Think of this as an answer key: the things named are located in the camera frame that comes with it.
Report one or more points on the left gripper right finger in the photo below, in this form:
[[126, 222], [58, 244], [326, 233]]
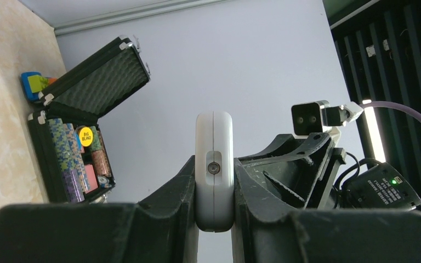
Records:
[[267, 229]]

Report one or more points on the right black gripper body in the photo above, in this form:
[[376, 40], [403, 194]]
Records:
[[300, 172]]

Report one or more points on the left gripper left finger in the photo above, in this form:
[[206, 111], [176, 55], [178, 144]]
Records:
[[160, 228]]

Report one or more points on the white remote control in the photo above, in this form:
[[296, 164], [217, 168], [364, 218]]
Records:
[[214, 172]]

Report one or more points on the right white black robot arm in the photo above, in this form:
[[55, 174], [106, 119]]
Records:
[[367, 184]]

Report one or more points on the yellow dealer button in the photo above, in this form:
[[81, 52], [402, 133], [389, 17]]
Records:
[[85, 135]]

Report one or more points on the black poker chip case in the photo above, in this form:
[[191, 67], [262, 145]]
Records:
[[72, 173]]

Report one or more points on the blue green toy block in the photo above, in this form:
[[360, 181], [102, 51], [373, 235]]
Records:
[[33, 83]]

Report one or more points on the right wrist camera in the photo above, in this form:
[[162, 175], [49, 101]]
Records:
[[321, 117]]

